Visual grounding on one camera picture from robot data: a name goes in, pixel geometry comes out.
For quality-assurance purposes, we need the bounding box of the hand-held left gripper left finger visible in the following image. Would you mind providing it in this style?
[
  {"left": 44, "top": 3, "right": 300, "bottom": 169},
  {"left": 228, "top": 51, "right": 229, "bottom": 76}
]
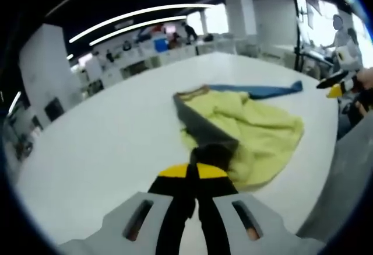
[{"left": 59, "top": 163, "right": 196, "bottom": 255}]

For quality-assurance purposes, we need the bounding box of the person's right hand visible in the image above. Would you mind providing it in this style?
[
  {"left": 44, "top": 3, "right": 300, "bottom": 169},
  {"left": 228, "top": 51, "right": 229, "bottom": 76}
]
[{"left": 356, "top": 68, "right": 373, "bottom": 90}]

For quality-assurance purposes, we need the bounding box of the black cabinet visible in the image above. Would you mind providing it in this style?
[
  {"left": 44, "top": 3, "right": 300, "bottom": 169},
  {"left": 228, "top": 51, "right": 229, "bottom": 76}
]
[{"left": 44, "top": 97, "right": 65, "bottom": 122}]

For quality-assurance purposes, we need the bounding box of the black metal stand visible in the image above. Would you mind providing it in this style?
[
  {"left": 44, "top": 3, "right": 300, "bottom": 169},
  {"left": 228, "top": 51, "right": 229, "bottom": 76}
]
[{"left": 294, "top": 0, "right": 336, "bottom": 75}]

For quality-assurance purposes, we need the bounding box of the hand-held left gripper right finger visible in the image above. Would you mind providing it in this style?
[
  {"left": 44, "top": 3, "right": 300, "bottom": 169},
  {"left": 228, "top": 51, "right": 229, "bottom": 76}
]
[{"left": 195, "top": 163, "right": 324, "bottom": 255}]

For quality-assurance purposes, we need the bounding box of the blue bin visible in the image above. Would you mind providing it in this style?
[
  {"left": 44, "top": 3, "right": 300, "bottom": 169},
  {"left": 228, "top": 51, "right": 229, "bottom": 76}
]
[{"left": 153, "top": 36, "right": 170, "bottom": 52}]

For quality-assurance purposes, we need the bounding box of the yellow blue grey garment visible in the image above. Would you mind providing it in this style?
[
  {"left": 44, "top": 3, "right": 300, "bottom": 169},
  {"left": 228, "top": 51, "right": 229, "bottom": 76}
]
[{"left": 172, "top": 79, "right": 305, "bottom": 192}]

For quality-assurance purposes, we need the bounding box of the wide white pillar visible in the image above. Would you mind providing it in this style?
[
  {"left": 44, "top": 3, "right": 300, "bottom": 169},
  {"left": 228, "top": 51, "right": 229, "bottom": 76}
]
[{"left": 19, "top": 23, "right": 75, "bottom": 116}]

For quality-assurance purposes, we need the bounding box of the grey mesh office chair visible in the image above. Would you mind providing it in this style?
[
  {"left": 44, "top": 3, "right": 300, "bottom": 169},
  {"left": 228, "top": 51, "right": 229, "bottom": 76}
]
[{"left": 297, "top": 114, "right": 373, "bottom": 243}]

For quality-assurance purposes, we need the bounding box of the long ceiling light strip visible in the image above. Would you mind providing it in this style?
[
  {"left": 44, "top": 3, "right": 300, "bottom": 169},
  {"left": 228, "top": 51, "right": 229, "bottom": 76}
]
[
  {"left": 69, "top": 4, "right": 218, "bottom": 44},
  {"left": 89, "top": 15, "right": 188, "bottom": 47}
]

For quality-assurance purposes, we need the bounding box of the narrow white pillar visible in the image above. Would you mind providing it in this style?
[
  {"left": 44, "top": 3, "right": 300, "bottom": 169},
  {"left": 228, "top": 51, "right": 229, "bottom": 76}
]
[{"left": 224, "top": 0, "right": 258, "bottom": 52}]

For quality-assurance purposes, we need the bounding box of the long white counter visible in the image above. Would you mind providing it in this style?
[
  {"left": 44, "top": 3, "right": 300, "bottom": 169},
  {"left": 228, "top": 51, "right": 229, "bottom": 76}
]
[{"left": 98, "top": 43, "right": 202, "bottom": 88}]

